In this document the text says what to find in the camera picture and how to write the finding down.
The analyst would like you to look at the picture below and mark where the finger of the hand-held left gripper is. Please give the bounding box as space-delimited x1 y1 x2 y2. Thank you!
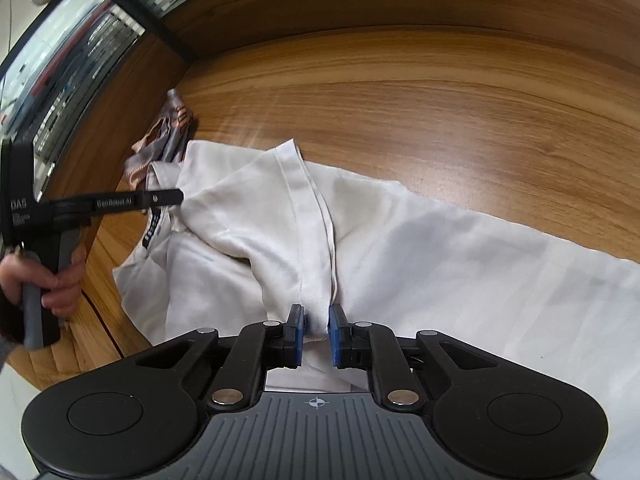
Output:
50 188 184 222

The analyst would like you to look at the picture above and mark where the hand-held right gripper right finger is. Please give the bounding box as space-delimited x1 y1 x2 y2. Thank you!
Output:
329 304 494 409

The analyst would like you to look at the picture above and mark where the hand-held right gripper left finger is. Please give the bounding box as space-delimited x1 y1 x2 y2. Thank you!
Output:
135 304 306 409

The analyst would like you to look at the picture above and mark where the white button shirt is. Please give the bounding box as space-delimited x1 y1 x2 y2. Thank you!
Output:
112 139 640 461

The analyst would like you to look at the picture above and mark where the person's left hand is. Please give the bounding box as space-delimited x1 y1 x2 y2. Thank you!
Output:
0 249 89 319

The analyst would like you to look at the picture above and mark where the brown grey patterned cloth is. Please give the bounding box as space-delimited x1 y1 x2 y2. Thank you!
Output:
124 88 197 187

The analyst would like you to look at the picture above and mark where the glass side partition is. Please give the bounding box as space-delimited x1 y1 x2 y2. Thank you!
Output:
0 0 147 171

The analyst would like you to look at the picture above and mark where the dark partition post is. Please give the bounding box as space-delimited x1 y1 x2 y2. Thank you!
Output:
87 0 197 62

